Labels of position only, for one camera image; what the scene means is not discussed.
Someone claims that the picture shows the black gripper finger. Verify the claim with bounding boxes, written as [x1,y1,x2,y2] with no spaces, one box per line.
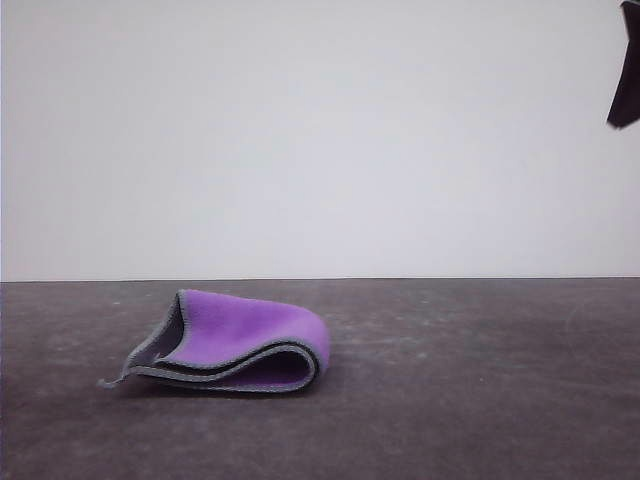
[605,0,640,133]

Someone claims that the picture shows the purple towel with grey hem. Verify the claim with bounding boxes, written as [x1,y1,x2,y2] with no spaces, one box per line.
[96,288,332,395]

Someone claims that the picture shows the grey table cloth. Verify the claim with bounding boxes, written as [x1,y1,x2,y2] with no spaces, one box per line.
[0,278,640,480]

